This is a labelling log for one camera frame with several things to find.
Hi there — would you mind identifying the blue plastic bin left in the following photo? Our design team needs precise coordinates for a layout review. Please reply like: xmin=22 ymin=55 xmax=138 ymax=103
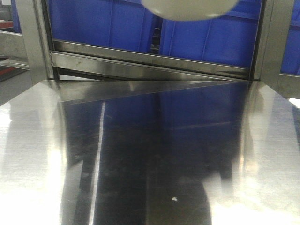
xmin=47 ymin=0 xmax=157 ymax=53

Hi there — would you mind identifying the stainless steel shelf rack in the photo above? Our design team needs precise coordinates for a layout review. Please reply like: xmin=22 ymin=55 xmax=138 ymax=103
xmin=0 ymin=0 xmax=300 ymax=225

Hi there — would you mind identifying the blue plastic bin right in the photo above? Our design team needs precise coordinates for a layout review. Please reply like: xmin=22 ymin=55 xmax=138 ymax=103
xmin=159 ymin=0 xmax=262 ymax=68

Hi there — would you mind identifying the white plastic bin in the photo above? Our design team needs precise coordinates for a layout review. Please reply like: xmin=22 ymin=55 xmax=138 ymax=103
xmin=141 ymin=0 xmax=238 ymax=21

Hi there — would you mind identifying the blue plastic bin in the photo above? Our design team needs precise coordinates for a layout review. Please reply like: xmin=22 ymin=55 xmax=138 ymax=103
xmin=47 ymin=0 xmax=157 ymax=53
xmin=159 ymin=0 xmax=262 ymax=68

